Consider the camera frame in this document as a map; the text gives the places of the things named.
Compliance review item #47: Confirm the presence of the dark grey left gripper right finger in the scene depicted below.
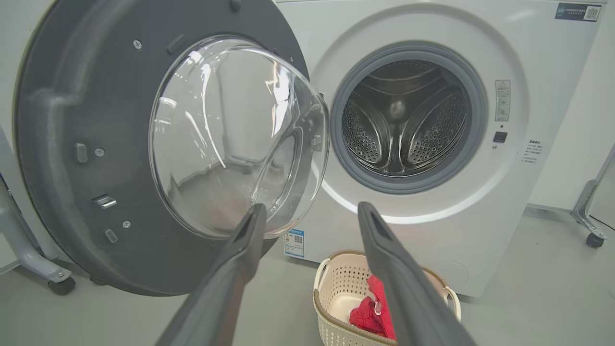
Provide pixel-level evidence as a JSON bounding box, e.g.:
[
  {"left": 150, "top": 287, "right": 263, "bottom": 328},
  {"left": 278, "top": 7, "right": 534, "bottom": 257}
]
[{"left": 358, "top": 201, "right": 476, "bottom": 346}]

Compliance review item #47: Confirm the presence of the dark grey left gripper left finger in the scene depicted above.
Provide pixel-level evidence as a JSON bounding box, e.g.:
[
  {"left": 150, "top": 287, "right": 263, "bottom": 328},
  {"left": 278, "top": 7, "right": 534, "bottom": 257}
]
[{"left": 155, "top": 203, "right": 268, "bottom": 346}]

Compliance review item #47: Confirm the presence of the red white garment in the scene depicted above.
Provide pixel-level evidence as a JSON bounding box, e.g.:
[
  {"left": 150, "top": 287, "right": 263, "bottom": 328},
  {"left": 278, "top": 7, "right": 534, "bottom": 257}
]
[{"left": 349, "top": 275, "right": 397, "bottom": 341}]

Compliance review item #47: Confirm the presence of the round glass washing machine door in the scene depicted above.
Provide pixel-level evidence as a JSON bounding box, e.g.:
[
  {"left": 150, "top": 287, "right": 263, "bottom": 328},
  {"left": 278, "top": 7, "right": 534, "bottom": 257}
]
[{"left": 13, "top": 0, "right": 331, "bottom": 297}]

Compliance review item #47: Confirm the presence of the cream perforated laundry basket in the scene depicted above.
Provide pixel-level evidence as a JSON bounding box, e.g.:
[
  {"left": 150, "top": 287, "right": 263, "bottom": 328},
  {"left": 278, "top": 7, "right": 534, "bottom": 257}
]
[{"left": 313, "top": 249, "right": 462, "bottom": 346}]

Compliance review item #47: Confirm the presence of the white washing machine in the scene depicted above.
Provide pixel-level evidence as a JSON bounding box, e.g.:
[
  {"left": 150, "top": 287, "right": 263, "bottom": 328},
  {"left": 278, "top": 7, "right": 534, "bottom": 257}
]
[{"left": 274, "top": 0, "right": 604, "bottom": 298}]

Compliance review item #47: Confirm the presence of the grey rubber door gasket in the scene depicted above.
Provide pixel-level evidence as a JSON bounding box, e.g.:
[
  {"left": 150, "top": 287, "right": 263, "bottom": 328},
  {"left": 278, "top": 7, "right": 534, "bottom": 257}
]
[{"left": 330, "top": 42, "right": 489, "bottom": 195}]

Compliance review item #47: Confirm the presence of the round filter cover hatch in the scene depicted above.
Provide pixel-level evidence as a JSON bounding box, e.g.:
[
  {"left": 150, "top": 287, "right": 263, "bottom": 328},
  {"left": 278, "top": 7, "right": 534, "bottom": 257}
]
[{"left": 434, "top": 259, "right": 469, "bottom": 287}]

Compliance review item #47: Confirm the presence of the blue energy label sticker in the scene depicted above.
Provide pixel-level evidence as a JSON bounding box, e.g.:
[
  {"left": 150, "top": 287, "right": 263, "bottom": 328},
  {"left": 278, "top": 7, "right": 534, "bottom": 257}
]
[{"left": 283, "top": 229, "right": 306, "bottom": 259}]

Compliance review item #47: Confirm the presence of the steel perforated washer drum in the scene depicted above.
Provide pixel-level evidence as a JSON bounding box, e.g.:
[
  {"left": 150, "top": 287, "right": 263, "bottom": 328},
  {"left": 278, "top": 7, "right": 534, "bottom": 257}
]
[{"left": 342, "top": 60, "right": 468, "bottom": 176}]

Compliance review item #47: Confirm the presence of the small printed text label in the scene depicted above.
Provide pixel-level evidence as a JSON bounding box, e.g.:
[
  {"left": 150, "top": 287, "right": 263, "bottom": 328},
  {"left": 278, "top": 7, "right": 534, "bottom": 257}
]
[{"left": 522, "top": 139, "right": 543, "bottom": 165}]

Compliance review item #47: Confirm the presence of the grey warning label sticker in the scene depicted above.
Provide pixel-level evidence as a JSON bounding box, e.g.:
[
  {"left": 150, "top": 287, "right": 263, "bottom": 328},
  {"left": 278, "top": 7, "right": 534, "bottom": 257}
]
[{"left": 494, "top": 80, "right": 512, "bottom": 123}]

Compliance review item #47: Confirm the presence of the dark QR code sticker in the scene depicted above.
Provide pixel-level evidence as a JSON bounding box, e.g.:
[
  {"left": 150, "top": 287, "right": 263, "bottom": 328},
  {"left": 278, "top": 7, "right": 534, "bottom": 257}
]
[{"left": 555, "top": 2, "right": 603, "bottom": 23}]

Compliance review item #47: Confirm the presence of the grey frame leg with caster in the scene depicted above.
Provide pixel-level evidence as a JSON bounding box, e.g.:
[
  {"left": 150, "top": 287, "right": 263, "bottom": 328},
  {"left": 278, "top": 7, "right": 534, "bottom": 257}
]
[{"left": 0, "top": 125, "right": 76, "bottom": 296}]

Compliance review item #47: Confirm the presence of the silver frame leg with caster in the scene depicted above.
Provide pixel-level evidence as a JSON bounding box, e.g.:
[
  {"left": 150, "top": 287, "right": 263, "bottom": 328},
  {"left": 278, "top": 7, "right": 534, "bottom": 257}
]
[{"left": 570, "top": 143, "right": 615, "bottom": 249}]

